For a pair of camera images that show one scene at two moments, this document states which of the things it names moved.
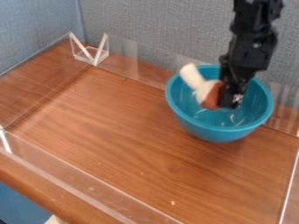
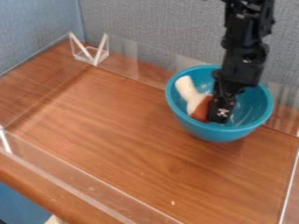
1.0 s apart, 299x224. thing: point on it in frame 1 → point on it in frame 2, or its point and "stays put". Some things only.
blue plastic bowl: (220, 124) stays put
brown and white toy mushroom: (208, 89) → (199, 102)
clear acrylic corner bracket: (88, 53) stays put
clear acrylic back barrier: (152, 62) stays put
